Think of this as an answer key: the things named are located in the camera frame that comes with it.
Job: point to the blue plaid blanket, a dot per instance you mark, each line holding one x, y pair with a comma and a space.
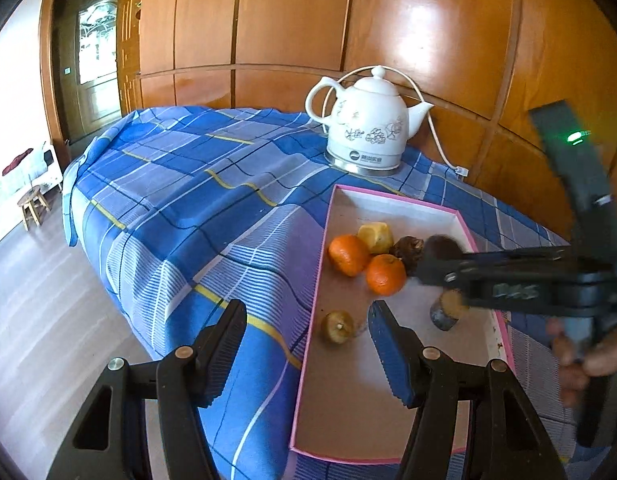
188, 210

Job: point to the white ceramic electric kettle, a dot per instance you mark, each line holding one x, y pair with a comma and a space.
368, 120

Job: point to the orange tangerine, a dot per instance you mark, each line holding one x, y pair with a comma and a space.
348, 255
386, 274

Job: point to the person's right hand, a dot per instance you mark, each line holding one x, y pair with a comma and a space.
613, 355

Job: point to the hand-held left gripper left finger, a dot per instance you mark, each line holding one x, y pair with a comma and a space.
227, 342

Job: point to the small brown dried fruit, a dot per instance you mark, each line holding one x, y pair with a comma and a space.
337, 326

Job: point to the dark red cloth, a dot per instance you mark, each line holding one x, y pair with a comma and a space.
16, 161

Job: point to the dark knobby root piece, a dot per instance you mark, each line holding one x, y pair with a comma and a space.
406, 250

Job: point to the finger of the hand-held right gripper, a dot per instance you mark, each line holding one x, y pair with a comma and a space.
513, 290
488, 260

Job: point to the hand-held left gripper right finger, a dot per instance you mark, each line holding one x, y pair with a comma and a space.
388, 352

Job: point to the pink shallow tray box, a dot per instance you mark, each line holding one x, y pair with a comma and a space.
348, 400

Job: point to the small wooden stool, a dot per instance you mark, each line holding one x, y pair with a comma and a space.
31, 199

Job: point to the wooden glazed door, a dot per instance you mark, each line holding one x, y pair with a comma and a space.
96, 85

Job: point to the white power plug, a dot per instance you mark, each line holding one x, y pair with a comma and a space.
460, 171

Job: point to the yellow peeled fruit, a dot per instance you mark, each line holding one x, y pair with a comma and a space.
376, 236

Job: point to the wooden wardrobe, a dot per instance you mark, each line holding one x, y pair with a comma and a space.
288, 25

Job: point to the white sofa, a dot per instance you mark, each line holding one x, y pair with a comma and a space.
8, 200

